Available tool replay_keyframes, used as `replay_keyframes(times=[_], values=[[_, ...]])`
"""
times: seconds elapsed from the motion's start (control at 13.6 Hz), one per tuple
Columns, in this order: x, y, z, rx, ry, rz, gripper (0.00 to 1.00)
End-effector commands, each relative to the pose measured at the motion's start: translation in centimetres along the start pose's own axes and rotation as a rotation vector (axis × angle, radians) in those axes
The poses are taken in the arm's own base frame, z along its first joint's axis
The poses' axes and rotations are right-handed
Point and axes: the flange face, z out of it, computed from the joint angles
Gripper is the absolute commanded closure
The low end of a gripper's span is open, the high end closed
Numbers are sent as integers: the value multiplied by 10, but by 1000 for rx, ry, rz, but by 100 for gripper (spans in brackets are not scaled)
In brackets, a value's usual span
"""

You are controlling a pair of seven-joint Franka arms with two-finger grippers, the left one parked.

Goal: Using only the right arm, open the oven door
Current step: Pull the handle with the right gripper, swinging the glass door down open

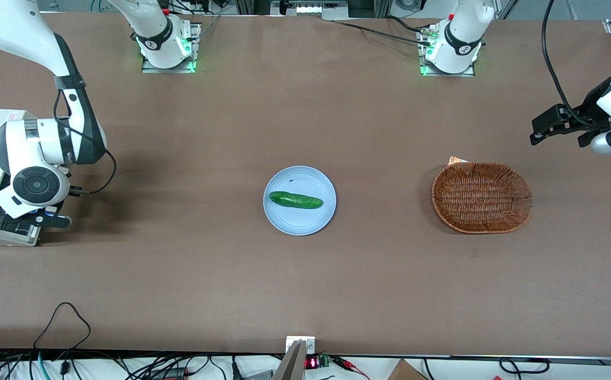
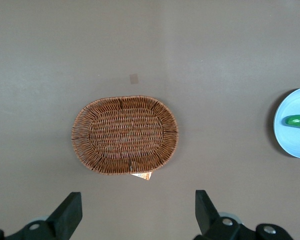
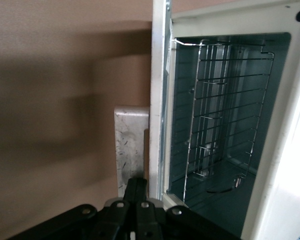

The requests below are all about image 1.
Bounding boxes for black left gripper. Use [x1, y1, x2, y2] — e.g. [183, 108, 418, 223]
[529, 75, 611, 148]

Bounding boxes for silver glass oven door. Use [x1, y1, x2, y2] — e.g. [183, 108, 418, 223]
[0, 199, 42, 246]

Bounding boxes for brown wicker basket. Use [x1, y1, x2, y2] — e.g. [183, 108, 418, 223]
[431, 161, 533, 234]

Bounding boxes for black power adapter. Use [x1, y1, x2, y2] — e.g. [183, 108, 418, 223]
[147, 367, 190, 380]

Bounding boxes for green cucumber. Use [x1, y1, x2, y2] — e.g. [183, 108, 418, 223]
[269, 191, 323, 210]

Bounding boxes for light blue plate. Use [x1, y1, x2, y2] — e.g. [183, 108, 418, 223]
[263, 166, 337, 236]

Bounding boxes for brown cardboard box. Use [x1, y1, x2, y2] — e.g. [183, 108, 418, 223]
[387, 359, 427, 380]

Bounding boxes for red alligator clip leads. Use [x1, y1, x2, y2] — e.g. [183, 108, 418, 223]
[331, 356, 370, 380]

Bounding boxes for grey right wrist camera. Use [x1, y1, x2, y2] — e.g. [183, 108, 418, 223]
[34, 214, 73, 229]

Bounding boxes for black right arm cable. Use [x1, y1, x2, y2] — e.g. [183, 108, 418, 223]
[52, 90, 118, 195]

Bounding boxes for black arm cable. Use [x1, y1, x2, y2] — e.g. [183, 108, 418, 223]
[541, 0, 594, 128]
[52, 90, 118, 195]

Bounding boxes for metal wire oven rack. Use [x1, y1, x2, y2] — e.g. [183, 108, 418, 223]
[0, 205, 34, 235]

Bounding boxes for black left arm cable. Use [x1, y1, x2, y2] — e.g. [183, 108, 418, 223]
[541, 0, 594, 128]

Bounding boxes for black looped cable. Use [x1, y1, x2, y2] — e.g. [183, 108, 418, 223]
[33, 302, 92, 350]

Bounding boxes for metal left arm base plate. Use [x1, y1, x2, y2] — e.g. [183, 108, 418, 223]
[417, 26, 476, 78]

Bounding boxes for thick black table cable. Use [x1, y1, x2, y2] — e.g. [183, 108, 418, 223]
[387, 15, 433, 33]

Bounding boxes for thin black table cable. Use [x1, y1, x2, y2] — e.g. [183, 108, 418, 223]
[332, 21, 433, 46]

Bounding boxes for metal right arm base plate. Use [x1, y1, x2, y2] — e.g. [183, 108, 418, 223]
[141, 22, 202, 74]

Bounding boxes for black coiled cable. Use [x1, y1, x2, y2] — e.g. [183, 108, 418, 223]
[498, 357, 550, 374]

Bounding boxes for silver camera mount bracket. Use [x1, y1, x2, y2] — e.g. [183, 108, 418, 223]
[273, 336, 317, 380]

